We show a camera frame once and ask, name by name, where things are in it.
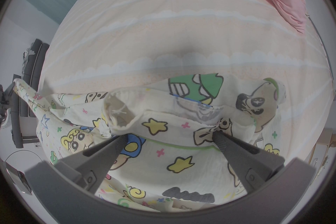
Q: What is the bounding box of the white printed pyjama top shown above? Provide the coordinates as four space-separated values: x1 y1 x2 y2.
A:
13 73 287 213

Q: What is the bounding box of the bed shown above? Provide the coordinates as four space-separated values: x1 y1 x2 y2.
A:
38 0 336 166

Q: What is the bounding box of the dark grey chest of drawers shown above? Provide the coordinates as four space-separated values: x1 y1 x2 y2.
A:
12 39 51 149

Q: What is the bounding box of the pale grey cloth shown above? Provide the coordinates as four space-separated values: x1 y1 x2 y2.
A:
22 47 36 74

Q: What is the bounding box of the pale wooden small table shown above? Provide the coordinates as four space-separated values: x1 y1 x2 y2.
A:
308 127 336 174

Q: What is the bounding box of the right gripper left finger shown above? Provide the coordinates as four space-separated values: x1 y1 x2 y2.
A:
54 135 130 194

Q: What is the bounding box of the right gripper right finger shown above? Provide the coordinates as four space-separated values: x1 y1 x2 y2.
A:
212 130 286 194

